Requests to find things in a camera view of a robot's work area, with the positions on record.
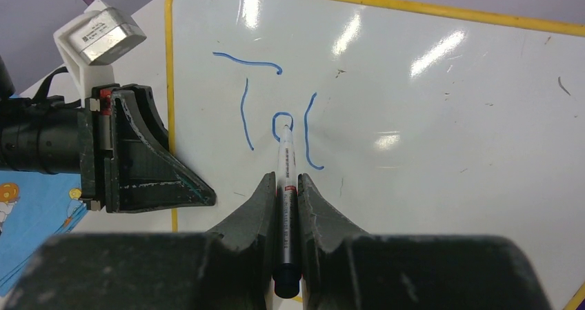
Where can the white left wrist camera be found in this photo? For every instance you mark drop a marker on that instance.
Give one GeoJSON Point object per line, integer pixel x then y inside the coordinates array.
{"type": "Point", "coordinates": [91, 42]}

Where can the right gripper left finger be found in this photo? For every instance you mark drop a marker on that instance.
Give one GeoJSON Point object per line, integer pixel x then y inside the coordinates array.
{"type": "Point", "coordinates": [227, 267]}

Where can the purple folded towel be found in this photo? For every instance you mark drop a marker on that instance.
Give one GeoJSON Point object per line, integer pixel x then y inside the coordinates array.
{"type": "Point", "coordinates": [578, 302]}

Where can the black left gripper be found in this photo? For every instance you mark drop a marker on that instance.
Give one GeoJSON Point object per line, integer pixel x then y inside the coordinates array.
{"type": "Point", "coordinates": [142, 174]}

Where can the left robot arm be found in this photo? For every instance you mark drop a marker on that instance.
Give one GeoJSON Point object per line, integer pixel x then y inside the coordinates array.
{"type": "Point", "coordinates": [40, 134]}

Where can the yellow framed whiteboard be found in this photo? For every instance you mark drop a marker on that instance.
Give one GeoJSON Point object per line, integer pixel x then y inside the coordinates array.
{"type": "Point", "coordinates": [410, 119]}

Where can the blue cartoon cloth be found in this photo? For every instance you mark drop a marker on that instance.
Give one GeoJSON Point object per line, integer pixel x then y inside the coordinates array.
{"type": "Point", "coordinates": [34, 206]}

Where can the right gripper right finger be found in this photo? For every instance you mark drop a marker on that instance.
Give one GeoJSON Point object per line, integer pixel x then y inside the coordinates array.
{"type": "Point", "coordinates": [345, 267]}

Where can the blue capped marker pen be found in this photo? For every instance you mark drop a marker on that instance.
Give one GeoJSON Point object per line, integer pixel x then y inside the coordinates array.
{"type": "Point", "coordinates": [287, 268]}

